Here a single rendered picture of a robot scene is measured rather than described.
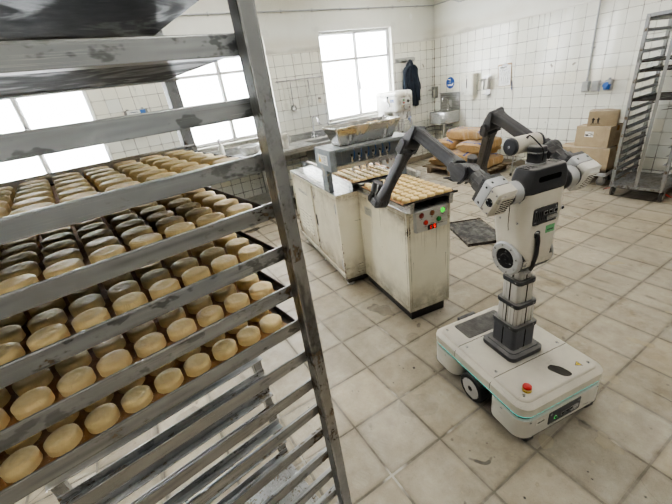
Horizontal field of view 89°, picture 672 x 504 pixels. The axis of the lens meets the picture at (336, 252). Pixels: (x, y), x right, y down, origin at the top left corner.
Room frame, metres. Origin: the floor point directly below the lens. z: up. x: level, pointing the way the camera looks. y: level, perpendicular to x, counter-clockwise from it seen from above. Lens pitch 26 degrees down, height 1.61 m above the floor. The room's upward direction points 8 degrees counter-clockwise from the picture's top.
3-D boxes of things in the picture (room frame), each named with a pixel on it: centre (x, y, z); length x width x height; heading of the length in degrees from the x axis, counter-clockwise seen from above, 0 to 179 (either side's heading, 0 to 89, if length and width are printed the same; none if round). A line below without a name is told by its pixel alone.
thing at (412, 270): (2.37, -0.51, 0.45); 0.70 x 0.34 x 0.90; 19
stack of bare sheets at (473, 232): (3.31, -1.50, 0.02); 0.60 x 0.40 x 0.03; 1
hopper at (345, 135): (2.84, -0.34, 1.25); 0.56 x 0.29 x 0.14; 109
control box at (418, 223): (2.02, -0.63, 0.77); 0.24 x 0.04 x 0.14; 109
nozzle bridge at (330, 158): (2.84, -0.34, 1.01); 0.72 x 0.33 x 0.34; 109
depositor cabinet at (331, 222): (3.29, -0.18, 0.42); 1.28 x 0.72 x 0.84; 19
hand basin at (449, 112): (6.69, -2.40, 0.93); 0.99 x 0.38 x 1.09; 28
